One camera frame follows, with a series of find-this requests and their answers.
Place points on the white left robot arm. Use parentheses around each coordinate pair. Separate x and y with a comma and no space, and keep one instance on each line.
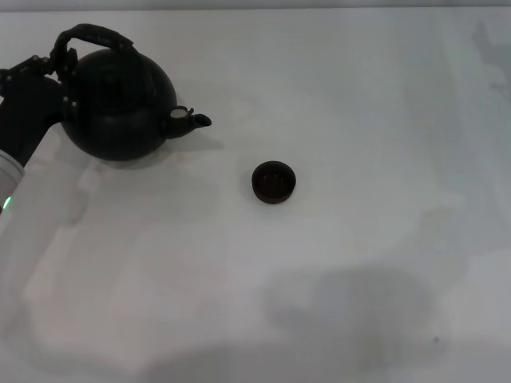
(8,175)

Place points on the black round teapot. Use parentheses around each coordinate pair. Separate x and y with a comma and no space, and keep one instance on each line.
(120,103)

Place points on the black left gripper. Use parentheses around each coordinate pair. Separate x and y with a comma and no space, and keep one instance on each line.
(28,107)

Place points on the dark small teacup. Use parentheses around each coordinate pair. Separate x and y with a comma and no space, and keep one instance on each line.
(273,181)

